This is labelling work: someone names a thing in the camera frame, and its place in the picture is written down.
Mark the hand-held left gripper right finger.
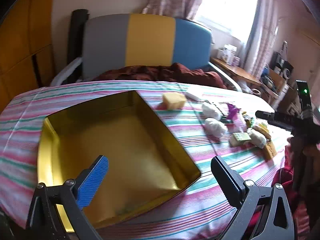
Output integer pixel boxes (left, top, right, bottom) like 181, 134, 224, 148
211, 156, 295, 240

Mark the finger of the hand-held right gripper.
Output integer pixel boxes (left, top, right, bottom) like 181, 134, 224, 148
255, 110, 297, 133

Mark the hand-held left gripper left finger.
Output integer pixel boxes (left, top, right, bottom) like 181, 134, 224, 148
26, 155, 110, 240

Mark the white plastic bag wad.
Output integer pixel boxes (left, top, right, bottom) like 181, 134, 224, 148
202, 102, 223, 119
205, 118, 228, 137
250, 129, 267, 148

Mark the pink and purple toy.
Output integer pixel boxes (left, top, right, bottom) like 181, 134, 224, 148
234, 115, 247, 132

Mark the purple foil wrapper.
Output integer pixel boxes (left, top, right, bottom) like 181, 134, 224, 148
226, 103, 242, 118

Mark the small green and white box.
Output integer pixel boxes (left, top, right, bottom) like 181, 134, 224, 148
229, 132, 252, 148

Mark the brown sponge block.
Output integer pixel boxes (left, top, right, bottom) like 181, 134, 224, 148
262, 140, 277, 161

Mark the gold metal tin box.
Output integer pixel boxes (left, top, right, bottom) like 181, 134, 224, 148
37, 90, 202, 230

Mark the yellow sponge block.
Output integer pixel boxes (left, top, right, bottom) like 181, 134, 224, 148
162, 92, 187, 111

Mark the cardboard box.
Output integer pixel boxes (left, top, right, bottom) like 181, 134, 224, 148
267, 67, 288, 91

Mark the black and white fan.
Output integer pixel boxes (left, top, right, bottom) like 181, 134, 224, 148
274, 59, 294, 80

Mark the wooden bedside desk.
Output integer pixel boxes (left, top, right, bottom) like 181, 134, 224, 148
211, 57, 280, 103

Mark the person's red clothing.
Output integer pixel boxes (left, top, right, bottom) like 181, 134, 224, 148
271, 145, 320, 240

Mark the white carton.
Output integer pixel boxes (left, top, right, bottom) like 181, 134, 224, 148
223, 44, 237, 63

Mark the dark red blanket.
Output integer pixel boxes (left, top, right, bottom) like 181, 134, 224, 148
94, 62, 228, 89

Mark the bright window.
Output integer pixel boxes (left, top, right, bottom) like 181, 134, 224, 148
195, 0, 261, 43

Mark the orange wooden wardrobe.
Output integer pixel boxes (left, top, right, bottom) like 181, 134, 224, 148
0, 0, 57, 120

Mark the grey bed rail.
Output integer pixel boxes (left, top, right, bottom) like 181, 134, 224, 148
207, 62, 243, 92

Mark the white bed rail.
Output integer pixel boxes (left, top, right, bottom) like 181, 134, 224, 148
50, 57, 83, 85

